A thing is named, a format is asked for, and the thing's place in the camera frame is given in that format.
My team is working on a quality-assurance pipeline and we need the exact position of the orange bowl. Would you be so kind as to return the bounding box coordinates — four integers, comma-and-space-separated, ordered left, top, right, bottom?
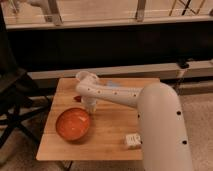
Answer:
55, 108, 90, 141

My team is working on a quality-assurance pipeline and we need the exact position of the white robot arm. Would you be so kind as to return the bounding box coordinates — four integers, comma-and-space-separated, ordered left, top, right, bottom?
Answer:
76, 71, 194, 171

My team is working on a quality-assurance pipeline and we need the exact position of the blue cloth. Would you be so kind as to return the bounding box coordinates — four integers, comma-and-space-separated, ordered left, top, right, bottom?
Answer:
106, 81, 119, 87

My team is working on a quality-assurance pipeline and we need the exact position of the clear plastic cup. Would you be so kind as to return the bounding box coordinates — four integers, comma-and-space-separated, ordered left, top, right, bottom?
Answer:
76, 71, 99, 82

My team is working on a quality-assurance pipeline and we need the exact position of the wooden folding table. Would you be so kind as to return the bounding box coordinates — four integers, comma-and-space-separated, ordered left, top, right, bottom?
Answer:
35, 77, 161, 171

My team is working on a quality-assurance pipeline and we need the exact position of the white plastic bottle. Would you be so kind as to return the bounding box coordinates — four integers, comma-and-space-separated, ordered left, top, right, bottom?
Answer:
125, 133, 141, 149

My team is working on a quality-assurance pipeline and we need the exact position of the black office chair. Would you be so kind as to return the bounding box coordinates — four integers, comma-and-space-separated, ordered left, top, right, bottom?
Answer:
0, 6, 51, 149

